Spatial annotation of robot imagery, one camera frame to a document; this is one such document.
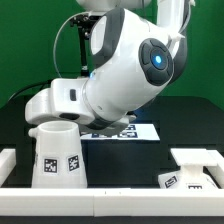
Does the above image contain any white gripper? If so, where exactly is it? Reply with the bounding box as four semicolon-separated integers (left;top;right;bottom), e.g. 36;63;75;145
25;78;92;125

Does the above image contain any white front rail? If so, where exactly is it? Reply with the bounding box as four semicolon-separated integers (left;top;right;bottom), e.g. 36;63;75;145
0;188;224;217

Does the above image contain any white lamp base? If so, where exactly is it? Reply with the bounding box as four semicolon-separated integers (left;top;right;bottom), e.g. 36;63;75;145
158;148;218;190

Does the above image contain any black cable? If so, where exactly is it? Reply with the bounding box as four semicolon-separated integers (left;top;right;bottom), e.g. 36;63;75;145
7;79;54;102

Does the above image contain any grey cable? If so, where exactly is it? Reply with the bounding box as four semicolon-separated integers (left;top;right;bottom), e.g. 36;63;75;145
52;12;88;81

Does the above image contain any white lamp shade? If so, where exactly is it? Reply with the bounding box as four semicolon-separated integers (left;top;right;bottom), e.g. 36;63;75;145
32;121;87;189

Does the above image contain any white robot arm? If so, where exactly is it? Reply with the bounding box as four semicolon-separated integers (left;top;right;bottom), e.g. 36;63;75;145
25;0;195;136

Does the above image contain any white light bulb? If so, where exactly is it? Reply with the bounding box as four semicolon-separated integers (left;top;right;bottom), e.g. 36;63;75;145
28;128;37;138

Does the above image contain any white marker sheet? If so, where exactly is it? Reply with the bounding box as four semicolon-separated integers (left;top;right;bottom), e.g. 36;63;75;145
81;124;160;141

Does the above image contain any white left rail block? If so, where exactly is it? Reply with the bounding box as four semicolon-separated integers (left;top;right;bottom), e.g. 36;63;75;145
0;149;16;187

